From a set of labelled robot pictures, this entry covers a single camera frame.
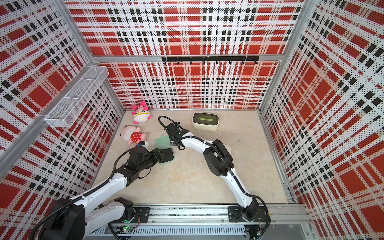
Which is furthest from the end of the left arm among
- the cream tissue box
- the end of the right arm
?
the cream tissue box

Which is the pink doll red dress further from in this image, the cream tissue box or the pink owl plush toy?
the cream tissue box

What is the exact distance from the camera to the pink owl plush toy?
111 cm

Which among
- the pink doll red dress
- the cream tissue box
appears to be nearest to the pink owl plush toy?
the pink doll red dress

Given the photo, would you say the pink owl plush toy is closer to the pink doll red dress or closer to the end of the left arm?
the pink doll red dress

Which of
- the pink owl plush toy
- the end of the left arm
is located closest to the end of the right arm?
the end of the left arm

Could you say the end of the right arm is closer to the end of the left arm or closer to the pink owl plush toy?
the end of the left arm

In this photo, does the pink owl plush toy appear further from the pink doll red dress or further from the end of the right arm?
the end of the right arm

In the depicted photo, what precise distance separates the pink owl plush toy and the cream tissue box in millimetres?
360

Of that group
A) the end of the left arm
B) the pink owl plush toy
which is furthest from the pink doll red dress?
the end of the left arm

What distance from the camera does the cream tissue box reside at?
3.50ft

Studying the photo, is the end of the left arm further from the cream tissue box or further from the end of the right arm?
the cream tissue box
